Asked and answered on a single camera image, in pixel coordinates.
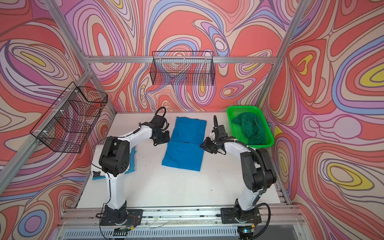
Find aluminium frame left post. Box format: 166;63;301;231
1;1;114;196

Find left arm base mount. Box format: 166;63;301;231
100;209;143;227

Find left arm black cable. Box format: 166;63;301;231
88;106;167;217

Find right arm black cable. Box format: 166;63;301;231
212;115;272;240

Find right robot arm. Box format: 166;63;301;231
200;125;277;223

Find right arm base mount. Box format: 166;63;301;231
220;206;262;225

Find black wire basket left wall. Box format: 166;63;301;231
30;82;108;154

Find black wire basket wall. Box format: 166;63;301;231
150;51;216;86
30;82;108;154

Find aluminium frame right post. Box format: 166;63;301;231
255;0;312;109

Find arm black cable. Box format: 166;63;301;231
212;115;272;240
88;106;167;217

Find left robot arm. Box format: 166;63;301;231
99;114;170;226

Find dark green t-shirt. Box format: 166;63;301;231
231;112;266;145

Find teal folded t-shirt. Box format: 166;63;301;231
92;146;138;181

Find aluminium frame post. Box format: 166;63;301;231
1;1;114;196
255;0;312;109

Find aluminium frame back bar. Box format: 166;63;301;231
85;55;278;64

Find blue t-shirt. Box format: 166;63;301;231
162;117;207;172

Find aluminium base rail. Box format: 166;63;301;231
53;205;314;240

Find green plastic basket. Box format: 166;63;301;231
227;106;275;149

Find black wire basket back wall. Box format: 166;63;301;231
150;51;216;86

